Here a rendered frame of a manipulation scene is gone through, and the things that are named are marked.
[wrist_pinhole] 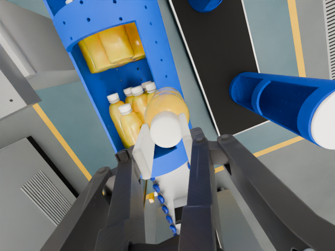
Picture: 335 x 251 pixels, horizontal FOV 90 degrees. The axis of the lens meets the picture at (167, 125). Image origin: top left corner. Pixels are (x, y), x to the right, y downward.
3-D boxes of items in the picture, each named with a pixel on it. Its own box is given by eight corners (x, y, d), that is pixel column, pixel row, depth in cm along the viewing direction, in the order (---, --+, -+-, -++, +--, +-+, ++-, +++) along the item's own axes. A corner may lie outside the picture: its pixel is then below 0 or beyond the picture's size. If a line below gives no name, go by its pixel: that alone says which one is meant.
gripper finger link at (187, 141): (182, 139, 13) (191, 136, 13) (178, 113, 20) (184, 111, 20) (191, 169, 15) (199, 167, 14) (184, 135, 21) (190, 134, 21)
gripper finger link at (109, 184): (138, 188, 13) (102, 196, 13) (145, 154, 18) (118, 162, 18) (131, 172, 13) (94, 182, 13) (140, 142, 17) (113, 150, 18)
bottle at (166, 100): (173, 80, 37) (178, 89, 20) (187, 107, 39) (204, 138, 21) (146, 95, 38) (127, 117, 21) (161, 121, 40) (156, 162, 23)
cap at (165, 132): (172, 107, 20) (173, 110, 19) (187, 133, 21) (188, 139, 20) (145, 122, 21) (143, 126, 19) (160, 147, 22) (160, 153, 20)
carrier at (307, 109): (256, 66, 144) (224, 79, 147) (382, 69, 62) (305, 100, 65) (262, 96, 154) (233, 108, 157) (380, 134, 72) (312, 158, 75)
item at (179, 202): (174, 202, 93) (176, 228, 78) (172, 197, 92) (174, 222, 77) (191, 197, 92) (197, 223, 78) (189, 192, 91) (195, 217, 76)
